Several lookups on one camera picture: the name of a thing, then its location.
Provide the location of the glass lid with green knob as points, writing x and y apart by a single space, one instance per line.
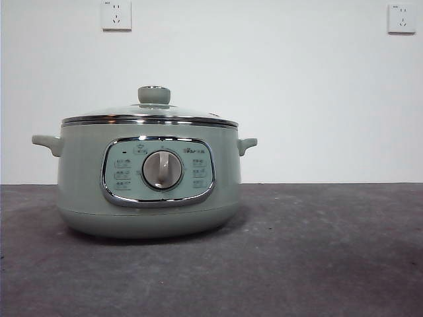
154 95

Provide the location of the pale green electric pot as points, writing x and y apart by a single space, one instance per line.
82 171

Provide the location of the white wall socket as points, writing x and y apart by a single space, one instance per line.
116 16
402 19

